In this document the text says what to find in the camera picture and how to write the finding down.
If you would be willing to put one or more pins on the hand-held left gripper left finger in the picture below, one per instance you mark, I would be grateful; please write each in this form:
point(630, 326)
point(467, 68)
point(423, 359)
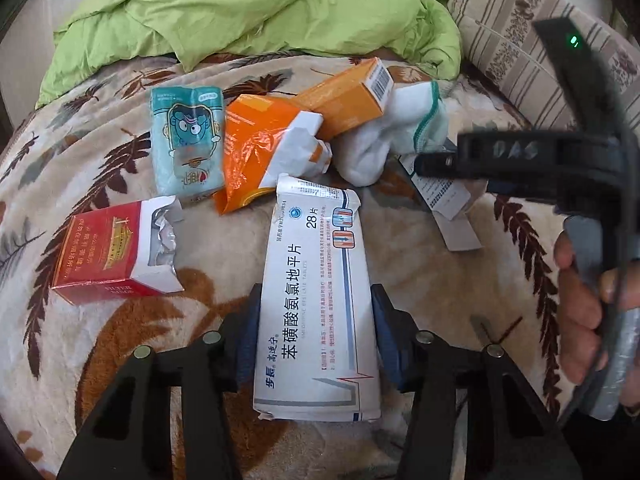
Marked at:
point(247, 332)

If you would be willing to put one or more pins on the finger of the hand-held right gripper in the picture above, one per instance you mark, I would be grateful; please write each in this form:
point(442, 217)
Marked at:
point(435, 165)

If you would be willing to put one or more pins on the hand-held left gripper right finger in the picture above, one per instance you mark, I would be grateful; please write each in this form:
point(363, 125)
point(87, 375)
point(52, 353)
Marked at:
point(386, 332)

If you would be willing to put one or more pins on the white paper tags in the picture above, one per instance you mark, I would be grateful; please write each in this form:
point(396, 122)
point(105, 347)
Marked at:
point(450, 207)

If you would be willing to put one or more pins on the white medicine box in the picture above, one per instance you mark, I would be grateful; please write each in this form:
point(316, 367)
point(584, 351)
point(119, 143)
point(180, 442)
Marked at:
point(310, 300)

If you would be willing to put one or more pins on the teal tissue packet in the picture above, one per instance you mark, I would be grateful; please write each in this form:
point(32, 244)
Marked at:
point(187, 150)

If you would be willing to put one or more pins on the person's right hand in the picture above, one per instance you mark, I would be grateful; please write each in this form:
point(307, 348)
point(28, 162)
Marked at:
point(580, 310)

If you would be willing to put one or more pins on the white sock with green trim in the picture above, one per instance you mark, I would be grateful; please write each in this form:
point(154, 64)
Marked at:
point(380, 145)

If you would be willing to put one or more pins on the orange cardboard box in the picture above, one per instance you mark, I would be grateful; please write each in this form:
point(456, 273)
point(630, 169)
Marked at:
point(345, 100)

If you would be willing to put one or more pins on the striped floral pillow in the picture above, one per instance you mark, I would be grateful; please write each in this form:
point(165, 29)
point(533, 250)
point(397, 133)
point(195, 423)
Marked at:
point(505, 25)

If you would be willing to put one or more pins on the red cigarette box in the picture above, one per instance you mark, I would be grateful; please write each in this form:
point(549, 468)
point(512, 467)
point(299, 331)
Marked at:
point(100, 255)

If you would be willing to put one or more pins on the orange plastic bag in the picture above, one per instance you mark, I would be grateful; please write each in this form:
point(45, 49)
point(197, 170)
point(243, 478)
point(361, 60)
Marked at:
point(250, 150)

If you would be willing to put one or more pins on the leaf print blanket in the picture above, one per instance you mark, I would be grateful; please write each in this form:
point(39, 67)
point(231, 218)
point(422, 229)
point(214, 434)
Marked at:
point(60, 160)

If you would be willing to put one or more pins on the green duvet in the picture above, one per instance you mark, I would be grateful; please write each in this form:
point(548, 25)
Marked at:
point(225, 10)

